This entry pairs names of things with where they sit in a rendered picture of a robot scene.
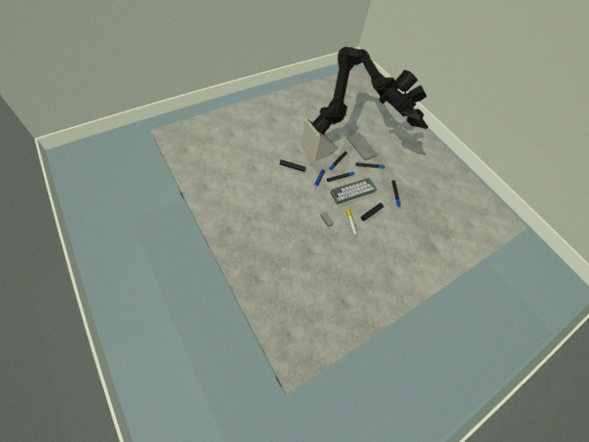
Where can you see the keyboard with white letter keys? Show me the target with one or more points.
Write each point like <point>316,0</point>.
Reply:
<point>353,190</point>

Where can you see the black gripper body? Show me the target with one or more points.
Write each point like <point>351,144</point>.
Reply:
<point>399,101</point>

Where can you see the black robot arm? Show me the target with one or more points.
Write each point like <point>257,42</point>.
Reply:
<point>386,87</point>

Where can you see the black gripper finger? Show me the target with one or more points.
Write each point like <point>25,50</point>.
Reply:
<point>408,110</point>
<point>420,123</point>

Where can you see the blue stylus with grey tip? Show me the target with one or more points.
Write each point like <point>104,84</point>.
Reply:
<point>319,177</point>

